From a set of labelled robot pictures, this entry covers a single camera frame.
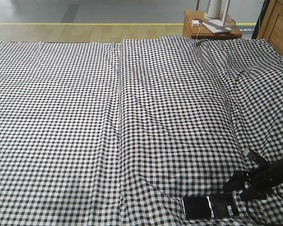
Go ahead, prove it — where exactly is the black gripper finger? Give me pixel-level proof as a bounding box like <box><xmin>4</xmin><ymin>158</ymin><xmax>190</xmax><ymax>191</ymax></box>
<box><xmin>223</xmin><ymin>170</ymin><xmax>248</xmax><ymax>191</ymax></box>
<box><xmin>240</xmin><ymin>187</ymin><xmax>259</xmax><ymax>201</ymax></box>

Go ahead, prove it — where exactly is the black smartphone with pink frame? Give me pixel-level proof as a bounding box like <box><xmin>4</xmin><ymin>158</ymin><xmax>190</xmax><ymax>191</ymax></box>
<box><xmin>182</xmin><ymin>194</ymin><xmax>239</xmax><ymax>220</ymax></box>

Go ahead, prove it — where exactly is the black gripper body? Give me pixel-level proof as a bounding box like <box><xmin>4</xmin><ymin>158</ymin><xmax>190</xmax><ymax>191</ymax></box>
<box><xmin>247</xmin><ymin>162</ymin><xmax>283</xmax><ymax>195</ymax></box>

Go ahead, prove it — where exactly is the wooden nightstand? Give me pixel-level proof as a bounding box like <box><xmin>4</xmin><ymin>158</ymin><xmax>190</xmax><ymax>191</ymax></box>
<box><xmin>183</xmin><ymin>10</ymin><xmax>242</xmax><ymax>40</ymax></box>

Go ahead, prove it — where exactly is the black white checkered bed sheet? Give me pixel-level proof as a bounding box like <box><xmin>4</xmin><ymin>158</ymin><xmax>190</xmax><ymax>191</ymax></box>
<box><xmin>0</xmin><ymin>36</ymin><xmax>283</xmax><ymax>226</ymax></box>

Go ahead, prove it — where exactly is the wooden headboard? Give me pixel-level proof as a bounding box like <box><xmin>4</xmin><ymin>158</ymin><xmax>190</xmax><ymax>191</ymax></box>
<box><xmin>257</xmin><ymin>0</ymin><xmax>283</xmax><ymax>55</ymax></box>

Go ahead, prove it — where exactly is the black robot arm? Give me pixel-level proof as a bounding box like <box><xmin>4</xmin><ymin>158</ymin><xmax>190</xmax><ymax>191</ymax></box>
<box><xmin>223</xmin><ymin>154</ymin><xmax>283</xmax><ymax>202</ymax></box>

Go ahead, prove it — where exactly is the white charger block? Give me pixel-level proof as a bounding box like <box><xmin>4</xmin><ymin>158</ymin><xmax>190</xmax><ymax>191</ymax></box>
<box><xmin>191</xmin><ymin>20</ymin><xmax>200</xmax><ymax>27</ymax></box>

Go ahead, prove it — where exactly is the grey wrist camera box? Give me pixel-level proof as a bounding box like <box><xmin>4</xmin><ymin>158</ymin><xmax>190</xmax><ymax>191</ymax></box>
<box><xmin>243</xmin><ymin>148</ymin><xmax>257</xmax><ymax>161</ymax></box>

